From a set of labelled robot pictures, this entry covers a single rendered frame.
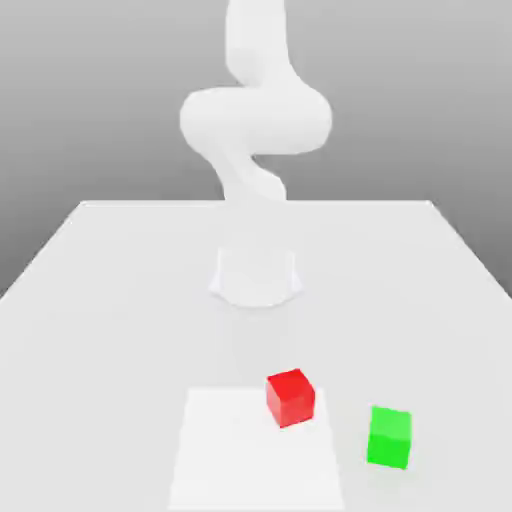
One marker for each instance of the small green cube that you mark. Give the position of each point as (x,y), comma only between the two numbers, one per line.
(389,438)

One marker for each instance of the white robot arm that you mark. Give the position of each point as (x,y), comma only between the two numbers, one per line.
(256,120)

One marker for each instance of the small red cube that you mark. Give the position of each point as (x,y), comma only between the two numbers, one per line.
(290,398)

